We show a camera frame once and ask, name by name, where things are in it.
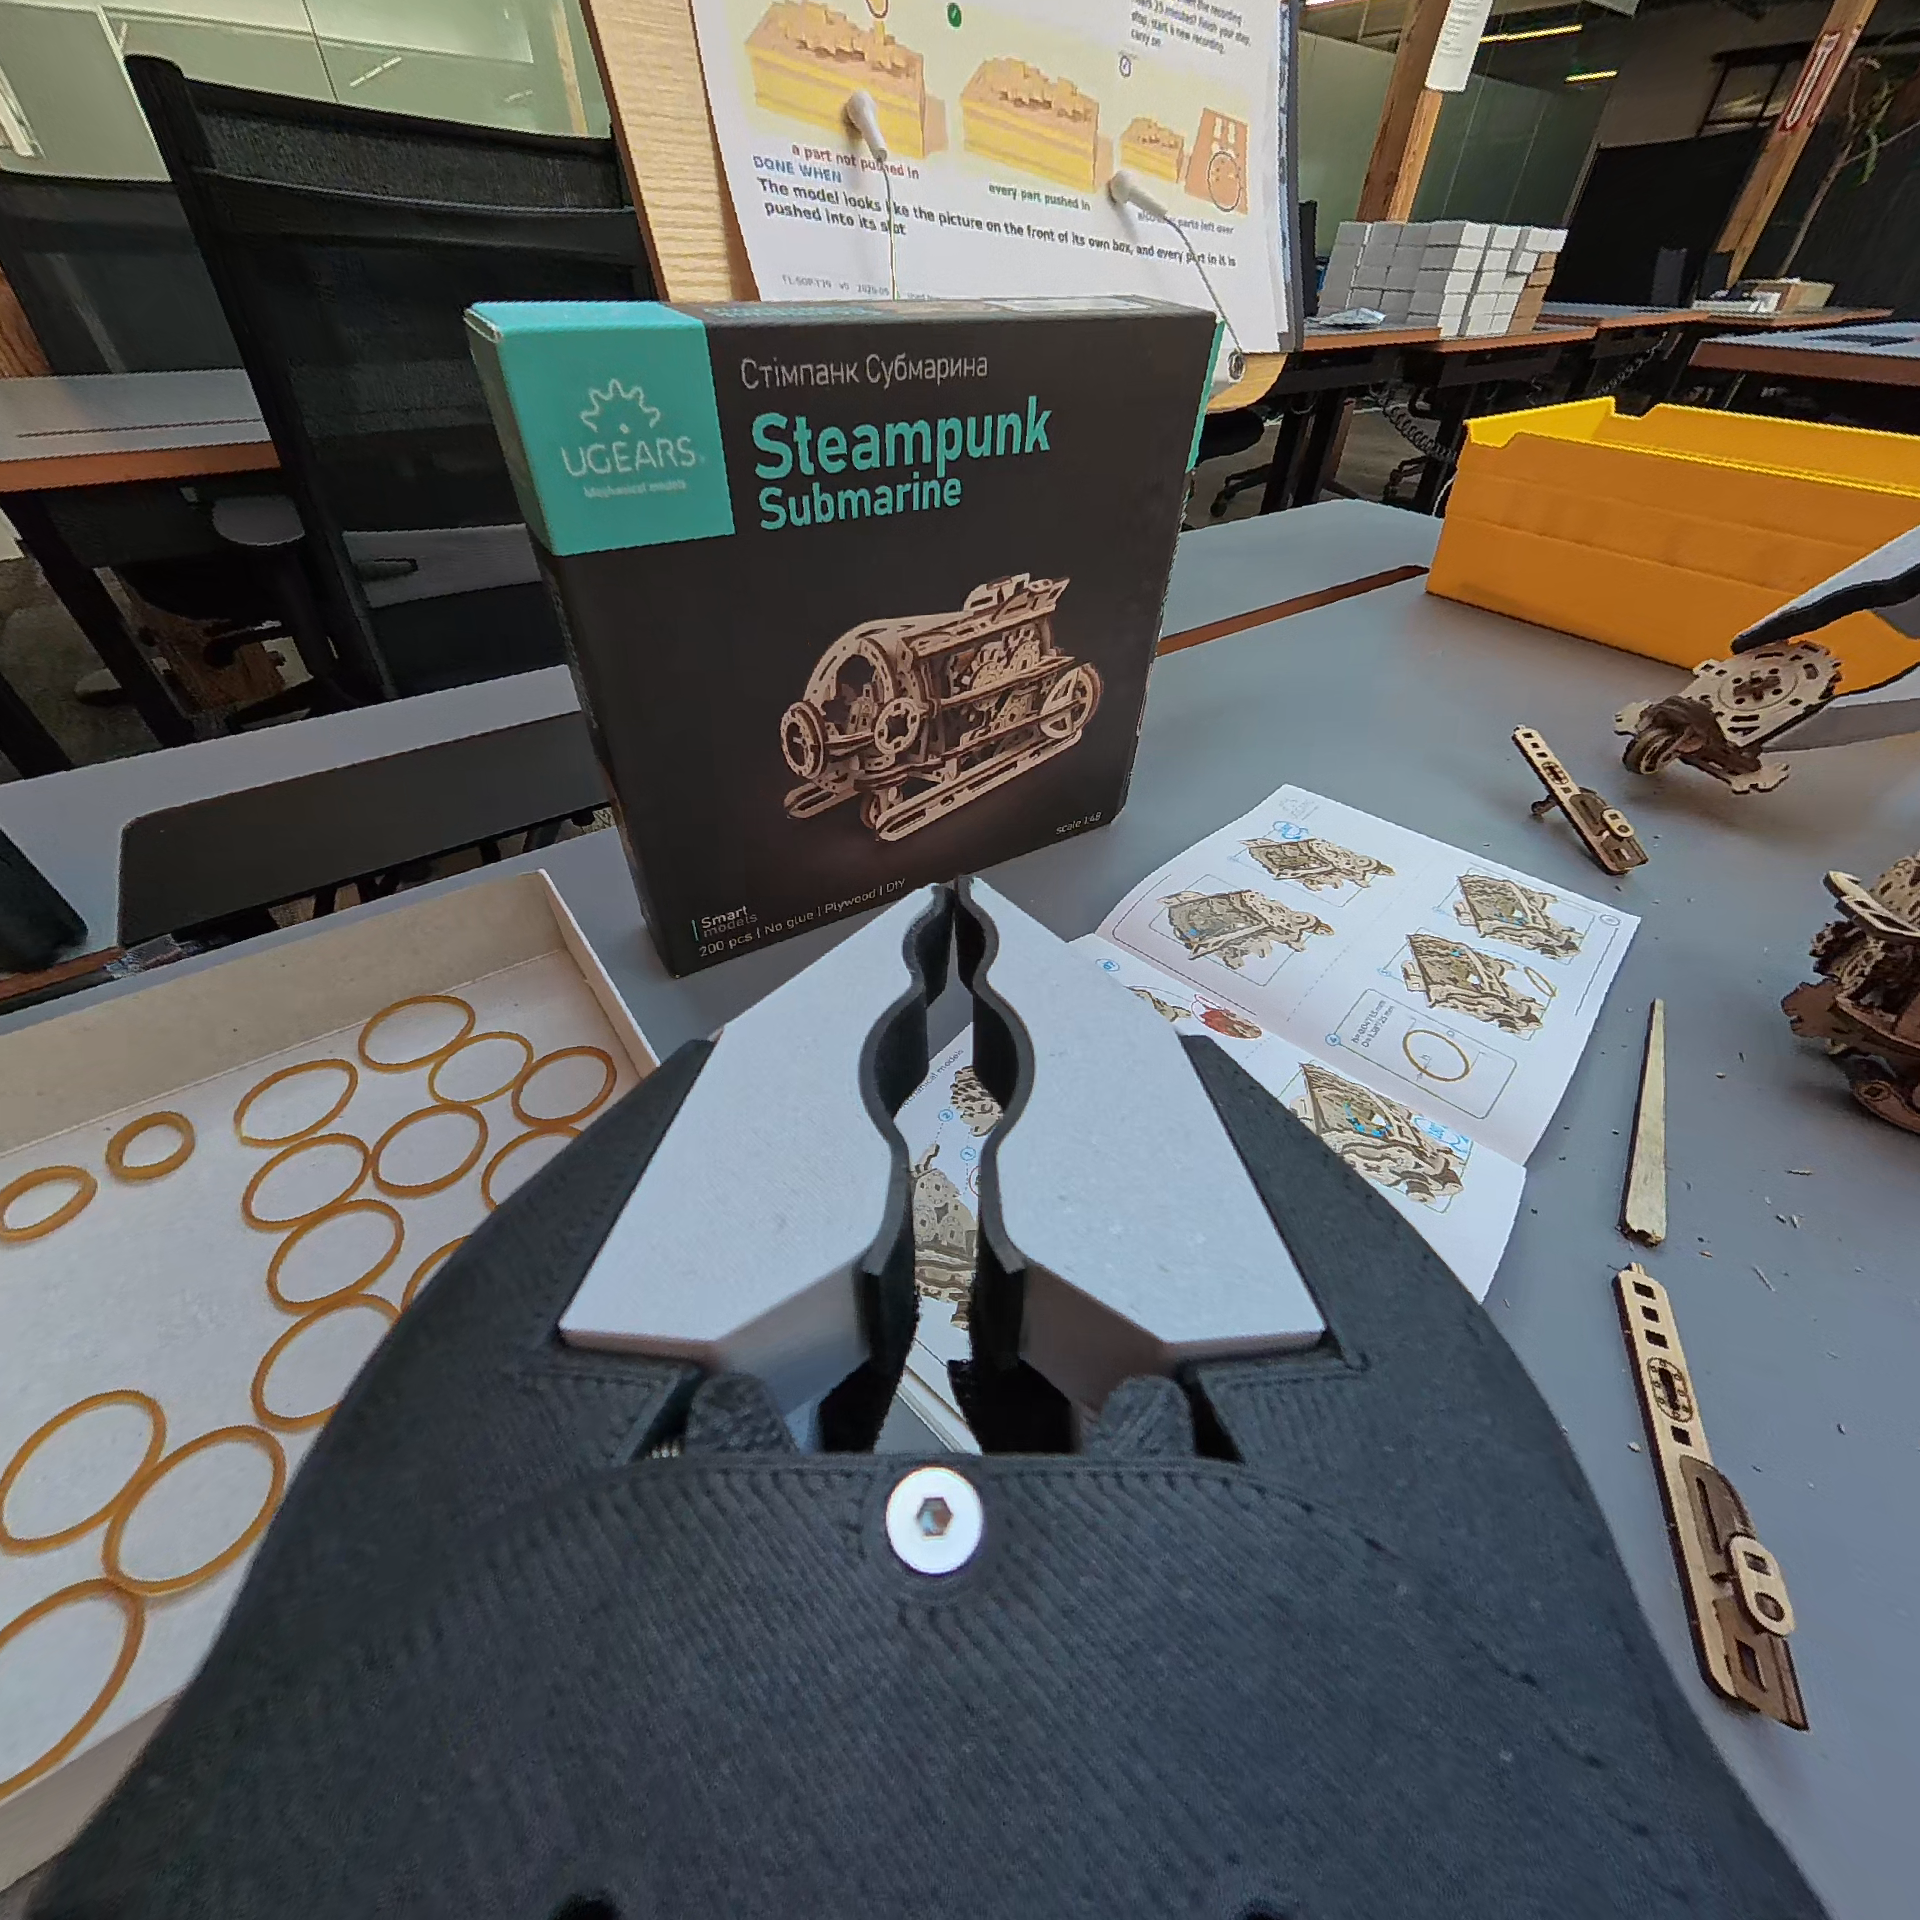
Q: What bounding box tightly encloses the dark grey desk panel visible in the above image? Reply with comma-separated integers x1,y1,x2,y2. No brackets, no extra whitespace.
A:
116,735,618,947

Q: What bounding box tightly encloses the long slotted wooden part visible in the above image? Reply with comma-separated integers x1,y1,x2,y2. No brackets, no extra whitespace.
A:
1612,1263,1808,1730

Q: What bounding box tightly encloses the white cardboard tray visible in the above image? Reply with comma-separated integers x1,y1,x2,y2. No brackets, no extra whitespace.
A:
0,870,663,1801

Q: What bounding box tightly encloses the black office chair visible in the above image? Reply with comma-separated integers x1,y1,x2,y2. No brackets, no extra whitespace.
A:
129,52,663,706

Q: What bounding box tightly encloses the background desk with wooden edge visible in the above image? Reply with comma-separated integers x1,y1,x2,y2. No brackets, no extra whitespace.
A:
0,367,288,753
1296,299,1895,497

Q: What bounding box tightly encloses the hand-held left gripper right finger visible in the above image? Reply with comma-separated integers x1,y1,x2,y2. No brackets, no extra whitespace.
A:
958,878,1328,1454

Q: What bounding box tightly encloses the black coiled cable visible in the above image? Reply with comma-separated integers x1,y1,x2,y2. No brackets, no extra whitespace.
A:
1380,381,1471,506

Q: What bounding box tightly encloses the thin wooden stick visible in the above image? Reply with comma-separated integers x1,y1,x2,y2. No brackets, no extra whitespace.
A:
1622,996,1671,1249

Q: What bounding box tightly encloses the partly built wooden model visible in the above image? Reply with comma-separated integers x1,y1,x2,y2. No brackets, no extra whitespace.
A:
1783,854,1920,1135

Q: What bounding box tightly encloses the illustrated instruction booklet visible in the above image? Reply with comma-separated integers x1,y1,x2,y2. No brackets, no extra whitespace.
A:
897,785,1641,1374

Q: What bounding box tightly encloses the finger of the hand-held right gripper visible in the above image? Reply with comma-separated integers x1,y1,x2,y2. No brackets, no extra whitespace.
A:
1776,638,1920,753
1728,522,1920,654

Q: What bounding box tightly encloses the black teal model kit box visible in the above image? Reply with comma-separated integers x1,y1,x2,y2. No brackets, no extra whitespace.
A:
465,297,1220,977

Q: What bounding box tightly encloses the stack of white boxes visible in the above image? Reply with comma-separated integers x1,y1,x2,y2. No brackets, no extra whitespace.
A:
1319,217,1568,338

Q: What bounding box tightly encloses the yellow plastic bin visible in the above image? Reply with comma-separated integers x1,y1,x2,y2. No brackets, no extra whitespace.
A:
1425,397,1920,669

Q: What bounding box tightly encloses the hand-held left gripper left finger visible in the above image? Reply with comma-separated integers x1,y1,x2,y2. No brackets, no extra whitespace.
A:
558,882,969,1457

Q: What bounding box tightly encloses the group of tan rubber bands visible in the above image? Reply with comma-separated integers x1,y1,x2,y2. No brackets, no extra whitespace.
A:
0,993,619,1801

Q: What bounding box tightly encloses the small wooden strip part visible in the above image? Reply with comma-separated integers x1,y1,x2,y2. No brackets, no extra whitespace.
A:
1512,727,1649,876

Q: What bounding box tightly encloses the wooden gear assembly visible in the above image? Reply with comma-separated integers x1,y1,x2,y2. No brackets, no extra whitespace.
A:
1617,638,1844,798

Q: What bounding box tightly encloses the printed instruction poster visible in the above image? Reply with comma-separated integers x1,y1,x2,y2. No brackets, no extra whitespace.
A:
691,0,1299,354

